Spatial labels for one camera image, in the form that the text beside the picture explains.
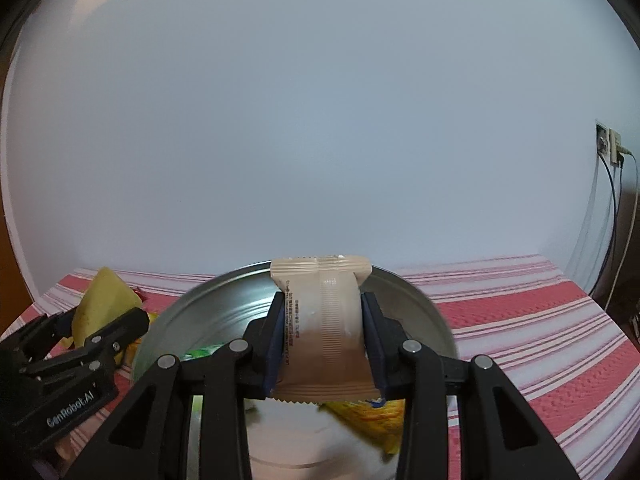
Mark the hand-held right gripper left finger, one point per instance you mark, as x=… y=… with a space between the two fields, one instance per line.
x=272 y=340

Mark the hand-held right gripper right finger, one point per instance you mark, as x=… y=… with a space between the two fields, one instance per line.
x=372 y=345

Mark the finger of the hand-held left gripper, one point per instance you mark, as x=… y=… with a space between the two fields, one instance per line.
x=37 y=330
x=115 y=332

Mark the yellow sponge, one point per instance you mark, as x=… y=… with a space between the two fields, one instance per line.
x=105 y=295

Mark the beige snack packet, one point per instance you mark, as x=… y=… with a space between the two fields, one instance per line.
x=325 y=320

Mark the round metal tin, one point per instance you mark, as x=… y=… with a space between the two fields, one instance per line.
x=225 y=305

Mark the wooden door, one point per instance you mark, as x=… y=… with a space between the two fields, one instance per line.
x=10 y=265

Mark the yellow snack packet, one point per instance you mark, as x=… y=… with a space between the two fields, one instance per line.
x=365 y=417

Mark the green white candy packet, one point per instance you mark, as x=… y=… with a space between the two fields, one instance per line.
x=200 y=353

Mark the red white striped blanket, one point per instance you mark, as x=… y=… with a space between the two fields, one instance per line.
x=525 y=340

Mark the white charger plug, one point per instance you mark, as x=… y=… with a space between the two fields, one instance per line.
x=616 y=147

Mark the white wall socket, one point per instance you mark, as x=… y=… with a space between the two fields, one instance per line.
x=602 y=140

